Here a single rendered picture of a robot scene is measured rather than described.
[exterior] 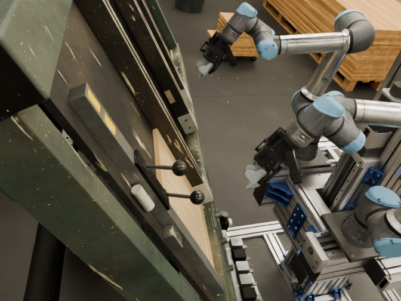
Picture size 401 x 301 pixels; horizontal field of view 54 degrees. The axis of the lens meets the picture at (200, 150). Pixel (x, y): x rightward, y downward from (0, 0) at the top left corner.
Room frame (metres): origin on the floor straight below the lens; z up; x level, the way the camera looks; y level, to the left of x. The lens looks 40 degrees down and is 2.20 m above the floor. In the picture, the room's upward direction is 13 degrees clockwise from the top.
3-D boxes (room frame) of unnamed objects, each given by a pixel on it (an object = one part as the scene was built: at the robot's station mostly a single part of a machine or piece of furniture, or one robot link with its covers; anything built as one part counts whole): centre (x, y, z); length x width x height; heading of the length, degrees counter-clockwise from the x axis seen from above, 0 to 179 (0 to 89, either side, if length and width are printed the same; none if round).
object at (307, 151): (1.55, -0.48, 1.09); 0.15 x 0.15 x 0.10
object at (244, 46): (4.60, -0.10, 0.20); 0.61 x 0.51 x 0.40; 26
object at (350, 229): (1.11, -0.69, 1.09); 0.15 x 0.15 x 0.10
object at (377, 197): (1.10, -0.69, 1.20); 0.13 x 0.12 x 0.14; 5
